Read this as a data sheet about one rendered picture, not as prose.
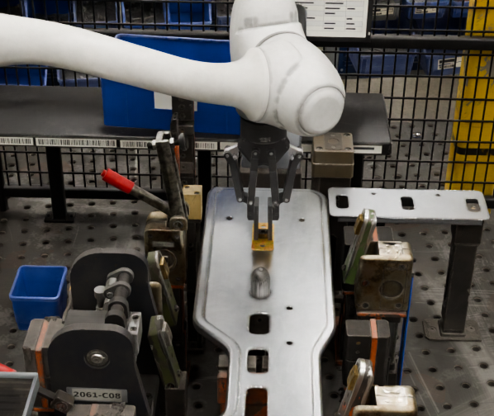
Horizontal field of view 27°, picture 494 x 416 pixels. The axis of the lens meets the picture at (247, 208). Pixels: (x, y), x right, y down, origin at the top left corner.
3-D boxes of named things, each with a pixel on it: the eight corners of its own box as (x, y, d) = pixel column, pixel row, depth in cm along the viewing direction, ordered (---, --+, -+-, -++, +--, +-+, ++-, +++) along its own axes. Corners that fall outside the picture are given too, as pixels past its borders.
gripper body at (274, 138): (235, 123, 161) (236, 174, 166) (290, 124, 161) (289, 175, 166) (237, 101, 168) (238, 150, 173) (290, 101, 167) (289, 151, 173)
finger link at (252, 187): (260, 151, 166) (252, 150, 166) (254, 209, 172) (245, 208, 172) (261, 139, 169) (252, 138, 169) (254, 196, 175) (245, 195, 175)
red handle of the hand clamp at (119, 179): (186, 219, 173) (103, 174, 169) (178, 229, 174) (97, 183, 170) (187, 206, 177) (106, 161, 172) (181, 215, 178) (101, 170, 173)
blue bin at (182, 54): (252, 136, 205) (253, 77, 198) (101, 125, 208) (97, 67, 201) (262, 98, 219) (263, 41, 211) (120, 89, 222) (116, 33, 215)
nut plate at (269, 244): (273, 250, 174) (273, 244, 173) (251, 250, 174) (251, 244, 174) (274, 224, 181) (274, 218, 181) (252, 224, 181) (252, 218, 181)
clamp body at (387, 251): (406, 423, 185) (425, 266, 166) (339, 420, 186) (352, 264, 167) (401, 387, 193) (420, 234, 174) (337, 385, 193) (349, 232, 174)
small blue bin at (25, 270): (62, 334, 205) (58, 299, 200) (12, 333, 205) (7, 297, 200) (72, 300, 214) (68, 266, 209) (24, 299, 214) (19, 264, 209)
